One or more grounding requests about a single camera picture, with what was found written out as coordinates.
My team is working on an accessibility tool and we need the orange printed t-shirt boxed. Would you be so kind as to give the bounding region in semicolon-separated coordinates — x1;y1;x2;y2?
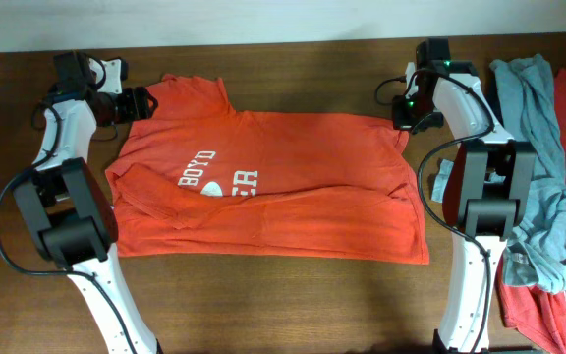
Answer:
105;75;429;265

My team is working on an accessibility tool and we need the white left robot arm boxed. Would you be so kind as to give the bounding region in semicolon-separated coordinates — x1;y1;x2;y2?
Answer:
8;87;162;353

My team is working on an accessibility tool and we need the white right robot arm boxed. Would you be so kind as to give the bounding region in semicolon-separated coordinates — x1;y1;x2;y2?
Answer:
392;59;536;353

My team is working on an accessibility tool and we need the dark navy garment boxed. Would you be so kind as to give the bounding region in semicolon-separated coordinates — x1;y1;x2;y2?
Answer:
484;72;503;124

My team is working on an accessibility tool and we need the light blue grey t-shirt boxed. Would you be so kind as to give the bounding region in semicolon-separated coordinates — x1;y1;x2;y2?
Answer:
432;55;566;293

